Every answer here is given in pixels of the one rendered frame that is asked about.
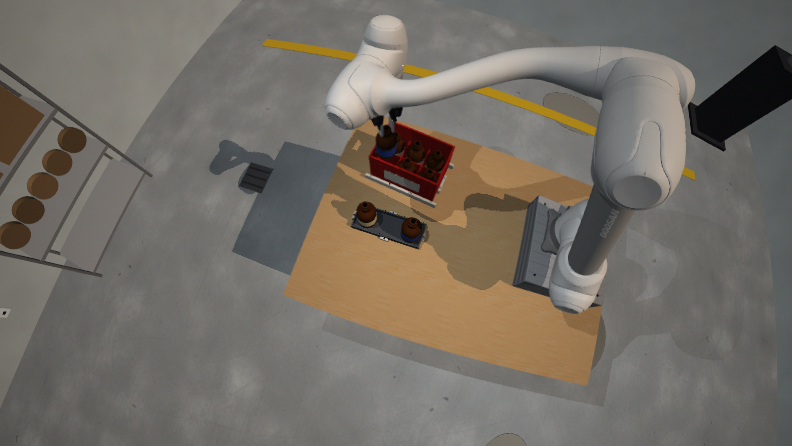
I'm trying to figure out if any red crate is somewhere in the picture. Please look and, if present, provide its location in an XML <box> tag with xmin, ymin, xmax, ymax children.
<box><xmin>369</xmin><ymin>122</ymin><xmax>450</xmax><ymax>201</ymax></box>

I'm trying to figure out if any brown glass bottle with blue label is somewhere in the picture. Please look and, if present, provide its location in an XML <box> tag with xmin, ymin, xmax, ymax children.
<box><xmin>376</xmin><ymin>125</ymin><xmax>397</xmax><ymax>160</ymax></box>
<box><xmin>401</xmin><ymin>217</ymin><xmax>422</xmax><ymax>243</ymax></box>
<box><xmin>406</xmin><ymin>141</ymin><xmax>425</xmax><ymax>165</ymax></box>

